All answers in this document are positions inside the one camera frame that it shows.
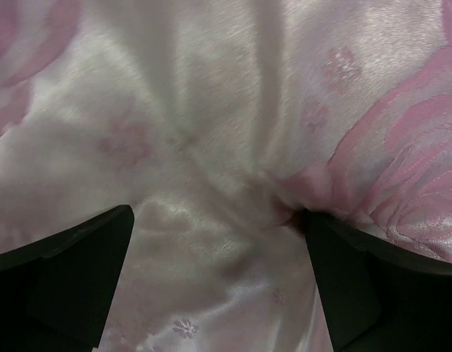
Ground pink pillowcase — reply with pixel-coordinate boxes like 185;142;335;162
0;1;452;351

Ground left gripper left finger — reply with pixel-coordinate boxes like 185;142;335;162
0;205;134;351

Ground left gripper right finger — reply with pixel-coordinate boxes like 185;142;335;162
301;210;452;352

